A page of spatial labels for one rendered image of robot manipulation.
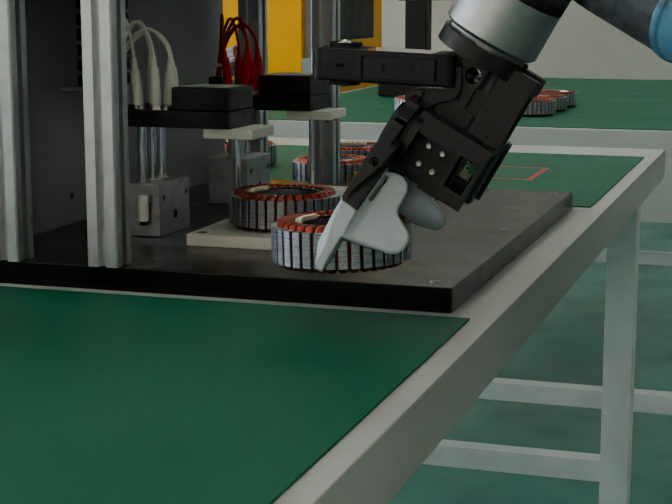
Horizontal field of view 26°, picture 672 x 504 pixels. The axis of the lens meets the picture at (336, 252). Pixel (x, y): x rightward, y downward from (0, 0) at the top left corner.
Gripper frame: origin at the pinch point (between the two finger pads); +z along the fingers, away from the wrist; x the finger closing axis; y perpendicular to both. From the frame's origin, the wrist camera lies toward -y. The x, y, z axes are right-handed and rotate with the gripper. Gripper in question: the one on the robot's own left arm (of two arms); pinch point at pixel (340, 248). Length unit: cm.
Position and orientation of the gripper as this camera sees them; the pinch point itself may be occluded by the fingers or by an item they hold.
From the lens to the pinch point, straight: 116.1
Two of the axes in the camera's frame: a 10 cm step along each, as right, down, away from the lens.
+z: -4.7, 8.3, 3.1
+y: 8.2, 5.4, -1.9
